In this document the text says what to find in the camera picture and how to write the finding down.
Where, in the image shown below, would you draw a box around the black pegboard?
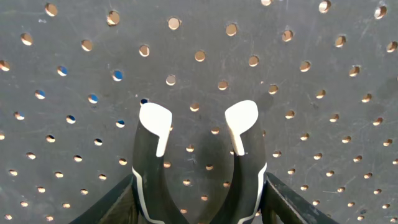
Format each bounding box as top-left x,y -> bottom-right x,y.
0,0 -> 398,224

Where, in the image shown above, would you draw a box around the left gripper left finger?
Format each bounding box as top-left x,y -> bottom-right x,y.
68,173 -> 139,224

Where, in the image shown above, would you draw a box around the black and white pliers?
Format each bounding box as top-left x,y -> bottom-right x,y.
131,100 -> 268,224

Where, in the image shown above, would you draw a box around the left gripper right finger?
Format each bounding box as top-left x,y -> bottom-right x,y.
260,172 -> 340,224

